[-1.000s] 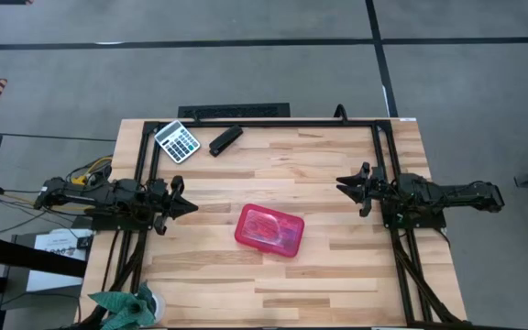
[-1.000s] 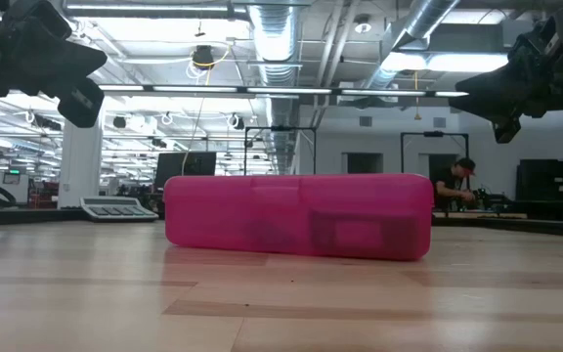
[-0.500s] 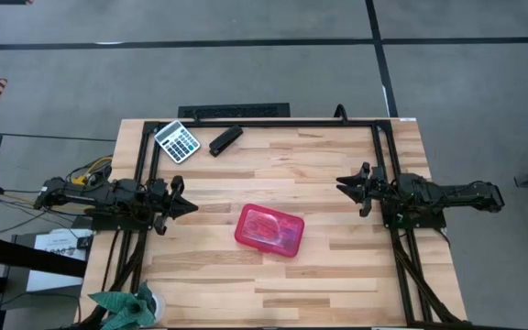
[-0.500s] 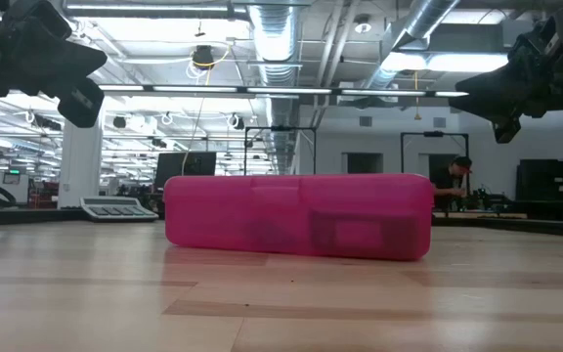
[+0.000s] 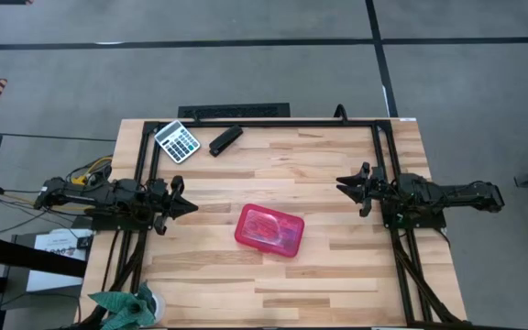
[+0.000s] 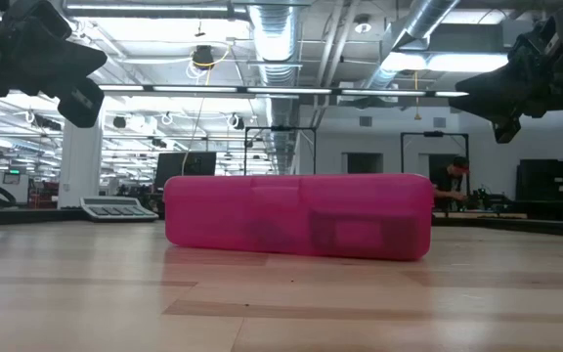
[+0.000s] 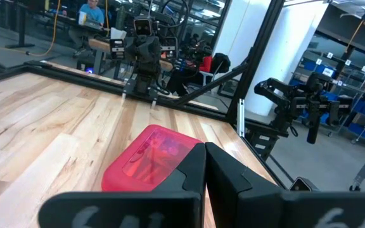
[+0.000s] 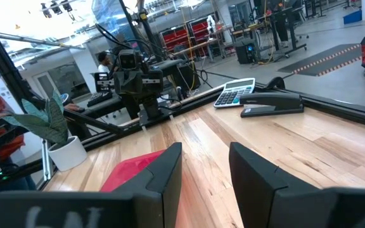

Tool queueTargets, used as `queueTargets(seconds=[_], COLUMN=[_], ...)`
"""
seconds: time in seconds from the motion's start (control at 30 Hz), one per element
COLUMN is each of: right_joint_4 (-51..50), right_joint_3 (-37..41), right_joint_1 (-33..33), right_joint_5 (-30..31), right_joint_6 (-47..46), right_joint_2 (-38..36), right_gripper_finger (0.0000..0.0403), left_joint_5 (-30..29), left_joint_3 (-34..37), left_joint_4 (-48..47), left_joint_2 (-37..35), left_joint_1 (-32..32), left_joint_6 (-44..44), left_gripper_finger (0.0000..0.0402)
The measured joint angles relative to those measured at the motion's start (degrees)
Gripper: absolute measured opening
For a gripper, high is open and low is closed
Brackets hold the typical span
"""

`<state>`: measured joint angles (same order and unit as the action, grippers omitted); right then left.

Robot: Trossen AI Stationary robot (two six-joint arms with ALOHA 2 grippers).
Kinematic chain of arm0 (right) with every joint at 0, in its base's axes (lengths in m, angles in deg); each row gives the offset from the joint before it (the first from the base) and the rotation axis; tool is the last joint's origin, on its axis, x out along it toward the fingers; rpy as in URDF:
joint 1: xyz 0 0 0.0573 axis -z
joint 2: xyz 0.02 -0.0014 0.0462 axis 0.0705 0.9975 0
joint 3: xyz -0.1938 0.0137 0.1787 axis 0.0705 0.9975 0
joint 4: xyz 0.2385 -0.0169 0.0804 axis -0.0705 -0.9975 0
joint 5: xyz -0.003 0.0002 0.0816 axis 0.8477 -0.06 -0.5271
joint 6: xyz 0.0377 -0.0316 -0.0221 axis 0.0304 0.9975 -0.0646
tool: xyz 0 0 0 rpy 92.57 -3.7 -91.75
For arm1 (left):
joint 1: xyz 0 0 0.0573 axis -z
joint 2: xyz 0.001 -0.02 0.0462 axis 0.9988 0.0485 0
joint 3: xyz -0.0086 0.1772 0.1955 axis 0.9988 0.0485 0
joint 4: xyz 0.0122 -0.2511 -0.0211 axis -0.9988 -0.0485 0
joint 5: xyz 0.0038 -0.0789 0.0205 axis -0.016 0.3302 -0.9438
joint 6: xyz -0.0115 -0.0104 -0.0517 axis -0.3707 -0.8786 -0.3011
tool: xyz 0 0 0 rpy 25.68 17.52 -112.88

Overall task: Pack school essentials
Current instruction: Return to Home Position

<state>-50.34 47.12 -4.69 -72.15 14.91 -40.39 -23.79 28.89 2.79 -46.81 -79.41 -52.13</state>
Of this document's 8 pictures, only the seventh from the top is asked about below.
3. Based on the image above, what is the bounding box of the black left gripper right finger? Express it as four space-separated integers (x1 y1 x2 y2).
205 141 365 228

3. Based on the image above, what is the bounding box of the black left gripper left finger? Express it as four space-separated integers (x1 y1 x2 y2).
38 142 207 228

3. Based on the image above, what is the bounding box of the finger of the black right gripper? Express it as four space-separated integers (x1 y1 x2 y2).
313 104 322 144
306 104 314 145

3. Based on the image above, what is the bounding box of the pink translucent plastic pencil case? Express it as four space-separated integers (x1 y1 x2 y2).
101 124 204 193

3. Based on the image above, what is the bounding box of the white square pillar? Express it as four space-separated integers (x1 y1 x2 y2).
212 0 330 117

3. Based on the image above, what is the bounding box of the black backpack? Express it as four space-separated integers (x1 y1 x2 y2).
210 53 231 74

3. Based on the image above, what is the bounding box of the black box with white labels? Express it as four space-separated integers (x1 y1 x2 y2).
109 38 126 61

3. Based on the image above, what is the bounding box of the wooden background table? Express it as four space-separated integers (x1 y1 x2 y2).
88 37 174 72

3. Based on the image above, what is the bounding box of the person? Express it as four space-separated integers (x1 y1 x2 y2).
67 0 106 58

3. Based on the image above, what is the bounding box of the black desk leg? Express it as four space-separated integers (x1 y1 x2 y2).
4 0 36 50

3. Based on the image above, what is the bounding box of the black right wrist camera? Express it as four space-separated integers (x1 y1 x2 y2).
307 72 334 94

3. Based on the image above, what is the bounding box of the hanging yellow cable with plug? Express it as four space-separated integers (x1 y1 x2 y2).
340 4 365 54

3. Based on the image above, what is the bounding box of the black aluminium table frame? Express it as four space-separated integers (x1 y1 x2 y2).
0 0 288 191

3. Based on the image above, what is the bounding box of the black camera on stand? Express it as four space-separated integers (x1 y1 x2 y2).
121 15 171 109

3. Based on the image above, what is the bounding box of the yellow floor cable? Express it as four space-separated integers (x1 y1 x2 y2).
0 0 62 58

